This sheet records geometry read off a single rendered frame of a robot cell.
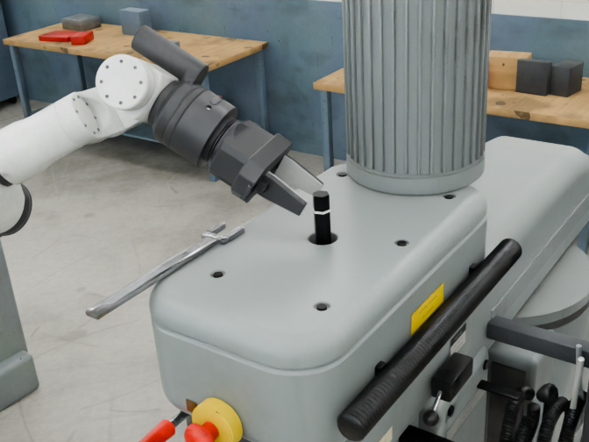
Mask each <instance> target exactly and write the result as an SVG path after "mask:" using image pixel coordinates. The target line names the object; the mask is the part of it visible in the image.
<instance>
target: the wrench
mask: <svg viewBox="0 0 589 442"><path fill-rule="evenodd" d="M225 228H226V225H225V222H222V221H220V222H219V223H217V224H215V225H213V226H211V227H210V228H209V229H207V230H206V232H203V233H202V234H201V238H202V239H200V240H198V241H197V242H195V243H194V244H193V245H191V246H189V247H188V248H186V249H184V250H183V251H181V252H179V253H177V254H176V255H175V256H173V257H172V258H170V259H169V260H166V261H165V262H163V263H161V264H160V265H158V266H157V267H155V268H154V269H152V270H150V271H149V272H147V273H146V274H143V275H142V276H140V277H139V278H138V279H136V280H135V281H133V282H131V283H129V284H128V285H126V286H124V287H123V288H121V289H120V290H118V291H117V292H115V293H113V294H112V295H110V296H108V297H106V298H105V299H103V300H102V301H101V302H99V303H97V304H95V305H94V306H92V307H91V308H89V309H87V310H86V311H85V313H86V316H88V317H92V318H94V319H96V320H99V319H100V318H102V317H104V316H105V315H107V314H109V313H110V312H112V311H113V310H114V309H116V308H118V307H119V306H121V305H122V304H124V303H126V302H128V301H129V300H131V299H132V298H133V297H134V296H136V295H138V294H140V293H141V292H143V291H144V290H146V289H148V288H150V287H151V286H152V285H153V284H155V283H156V282H159V281H160V280H162V279H163V278H165V277H166V276H168V275H169V274H171V273H172V272H174V271H175V270H177V269H178V268H180V267H182V266H184V265H185V264H187V263H188V262H190V261H191V260H193V259H194V258H196V257H197V256H199V255H200V254H202V253H204V252H206V251H207V250H209V249H210V248H211V247H213V246H215V245H216V244H217V243H218V244H221V245H225V244H227V243H228V242H229V241H230V242H231V241H232V240H234V239H235V238H237V237H238V236H240V235H242V234H243V233H245V228H244V227H241V226H238V227H236V228H234V229H233V230H231V231H230V232H227V233H226V234H224V235H219V234H218V233H219V232H221V231H222V230H224V229H225Z"/></svg>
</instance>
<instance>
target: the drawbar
mask: <svg viewBox="0 0 589 442"><path fill-rule="evenodd" d="M312 195H313V208H314V210H313V211H319V212H325V211H327V210H329V209H330V195H329V193H328V191H322V190H318V191H317V192H314V193H312ZM314 227H315V243H316V245H320V246H324V245H329V244H331V232H330V213H329V212H328V213H325V214H315V212H314Z"/></svg>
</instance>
